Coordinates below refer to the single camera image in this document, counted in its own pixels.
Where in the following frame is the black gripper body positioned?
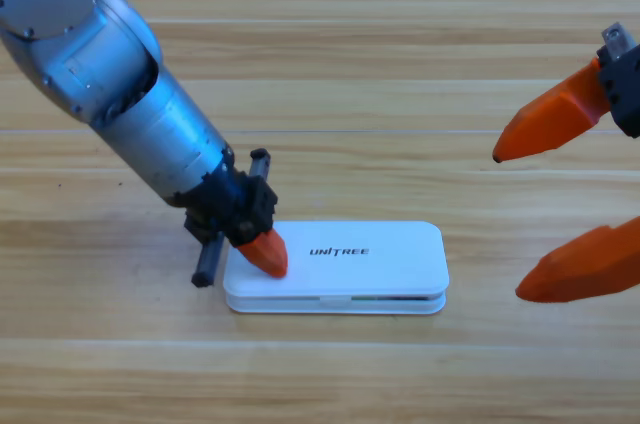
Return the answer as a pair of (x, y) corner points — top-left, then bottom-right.
(597, 21), (640, 139)
(169, 147), (279, 289)

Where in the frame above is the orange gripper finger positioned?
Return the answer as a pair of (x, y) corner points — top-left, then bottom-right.
(514, 216), (640, 304)
(492, 57), (614, 164)
(234, 229), (290, 279)

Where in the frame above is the white Unitree pencil case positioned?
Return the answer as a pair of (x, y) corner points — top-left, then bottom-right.
(222, 220), (450, 316)

